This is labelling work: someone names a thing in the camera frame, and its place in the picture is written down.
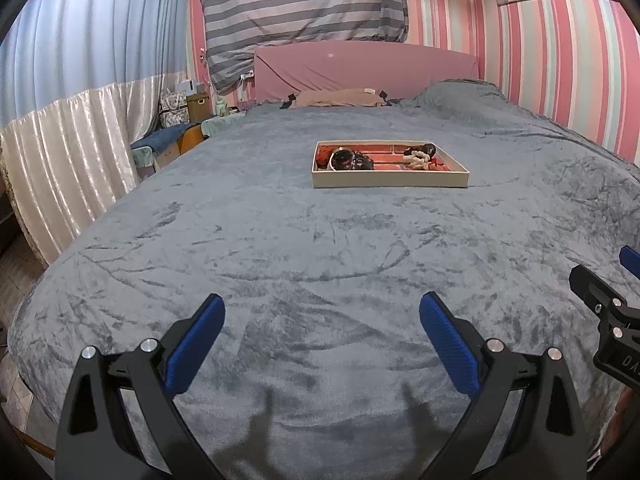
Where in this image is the beige jewelry tray pink lining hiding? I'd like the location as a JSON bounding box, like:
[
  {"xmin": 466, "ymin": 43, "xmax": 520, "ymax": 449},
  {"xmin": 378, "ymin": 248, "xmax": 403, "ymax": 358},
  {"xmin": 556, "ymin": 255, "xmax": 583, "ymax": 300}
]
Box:
[{"xmin": 311, "ymin": 140, "xmax": 471, "ymax": 189}]

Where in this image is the person's right forearm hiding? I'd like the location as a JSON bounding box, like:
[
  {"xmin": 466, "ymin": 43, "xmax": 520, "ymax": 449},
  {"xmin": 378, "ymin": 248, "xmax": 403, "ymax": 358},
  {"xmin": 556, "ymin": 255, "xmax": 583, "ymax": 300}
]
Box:
[{"xmin": 597, "ymin": 387, "xmax": 640, "ymax": 466}]

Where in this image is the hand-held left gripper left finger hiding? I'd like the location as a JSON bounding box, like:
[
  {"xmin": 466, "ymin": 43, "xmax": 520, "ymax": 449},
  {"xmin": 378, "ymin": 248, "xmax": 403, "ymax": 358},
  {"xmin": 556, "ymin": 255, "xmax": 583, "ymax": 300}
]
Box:
[{"xmin": 55, "ymin": 294, "xmax": 226, "ymax": 480}]

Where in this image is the cardboard box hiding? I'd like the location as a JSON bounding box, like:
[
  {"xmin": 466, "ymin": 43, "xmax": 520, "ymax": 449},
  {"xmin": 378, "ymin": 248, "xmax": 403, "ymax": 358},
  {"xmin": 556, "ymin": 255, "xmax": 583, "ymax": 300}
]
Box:
[{"xmin": 186, "ymin": 91, "xmax": 211, "ymax": 123}]

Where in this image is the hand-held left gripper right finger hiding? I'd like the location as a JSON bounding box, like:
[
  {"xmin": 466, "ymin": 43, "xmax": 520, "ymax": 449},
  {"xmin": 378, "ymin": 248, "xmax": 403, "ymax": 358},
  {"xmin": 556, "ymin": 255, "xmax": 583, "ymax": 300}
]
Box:
[{"xmin": 419, "ymin": 291, "xmax": 587, "ymax": 480}]

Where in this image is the patterned bag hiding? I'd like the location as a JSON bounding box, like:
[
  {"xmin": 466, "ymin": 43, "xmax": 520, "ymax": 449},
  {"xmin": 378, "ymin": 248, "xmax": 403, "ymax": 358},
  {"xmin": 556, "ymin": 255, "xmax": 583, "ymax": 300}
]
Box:
[{"xmin": 160, "ymin": 89, "xmax": 191, "ymax": 126}]

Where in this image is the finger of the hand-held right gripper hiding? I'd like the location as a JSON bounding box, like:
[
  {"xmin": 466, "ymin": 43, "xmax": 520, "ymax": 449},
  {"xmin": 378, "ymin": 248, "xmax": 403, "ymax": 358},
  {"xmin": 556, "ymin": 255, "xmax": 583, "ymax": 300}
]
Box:
[
  {"xmin": 619, "ymin": 246, "xmax": 640, "ymax": 278},
  {"xmin": 569, "ymin": 264, "xmax": 640, "ymax": 341}
]

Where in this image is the blue curtain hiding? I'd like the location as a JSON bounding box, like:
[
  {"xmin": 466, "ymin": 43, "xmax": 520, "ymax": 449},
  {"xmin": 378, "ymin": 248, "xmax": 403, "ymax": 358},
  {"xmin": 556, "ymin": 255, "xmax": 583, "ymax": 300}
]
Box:
[{"xmin": 0, "ymin": 0, "xmax": 193, "ymax": 121}]

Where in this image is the white satin curtain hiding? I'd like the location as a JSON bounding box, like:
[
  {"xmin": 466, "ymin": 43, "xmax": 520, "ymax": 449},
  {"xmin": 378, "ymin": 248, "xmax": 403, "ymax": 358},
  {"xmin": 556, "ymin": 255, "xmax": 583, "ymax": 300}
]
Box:
[{"xmin": 0, "ymin": 72, "xmax": 193, "ymax": 266}]

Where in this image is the pink headboard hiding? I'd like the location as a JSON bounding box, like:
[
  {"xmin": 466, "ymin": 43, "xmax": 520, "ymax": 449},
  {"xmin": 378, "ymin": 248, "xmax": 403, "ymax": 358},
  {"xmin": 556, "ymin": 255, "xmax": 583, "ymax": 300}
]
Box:
[{"xmin": 254, "ymin": 41, "xmax": 478, "ymax": 106}]

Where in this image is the blue folded cloth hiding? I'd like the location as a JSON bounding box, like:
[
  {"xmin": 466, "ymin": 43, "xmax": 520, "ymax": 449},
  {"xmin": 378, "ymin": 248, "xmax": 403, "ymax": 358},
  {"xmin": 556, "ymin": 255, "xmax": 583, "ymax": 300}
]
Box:
[{"xmin": 131, "ymin": 124, "xmax": 193, "ymax": 153}]

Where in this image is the light green cloth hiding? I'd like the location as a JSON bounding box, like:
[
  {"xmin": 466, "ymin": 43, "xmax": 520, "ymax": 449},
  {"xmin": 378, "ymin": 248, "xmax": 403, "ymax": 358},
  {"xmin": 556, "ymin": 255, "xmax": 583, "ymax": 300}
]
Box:
[{"xmin": 200, "ymin": 112, "xmax": 248, "ymax": 137}]

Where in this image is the grey striped duvet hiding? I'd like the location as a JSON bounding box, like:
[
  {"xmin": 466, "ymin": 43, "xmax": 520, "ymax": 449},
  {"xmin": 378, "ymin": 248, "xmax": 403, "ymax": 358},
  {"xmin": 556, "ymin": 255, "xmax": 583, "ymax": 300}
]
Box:
[{"xmin": 194, "ymin": 0, "xmax": 410, "ymax": 93}]

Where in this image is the beige pillow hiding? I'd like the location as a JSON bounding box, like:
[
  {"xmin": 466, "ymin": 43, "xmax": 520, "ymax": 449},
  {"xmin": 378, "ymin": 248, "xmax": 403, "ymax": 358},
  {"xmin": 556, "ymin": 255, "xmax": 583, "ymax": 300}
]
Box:
[{"xmin": 290, "ymin": 88, "xmax": 388, "ymax": 108}]

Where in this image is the grey plush blanket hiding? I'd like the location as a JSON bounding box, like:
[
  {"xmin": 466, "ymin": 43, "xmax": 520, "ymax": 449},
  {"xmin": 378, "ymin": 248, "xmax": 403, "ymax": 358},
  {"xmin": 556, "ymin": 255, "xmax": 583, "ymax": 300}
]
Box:
[{"xmin": 7, "ymin": 79, "xmax": 640, "ymax": 480}]

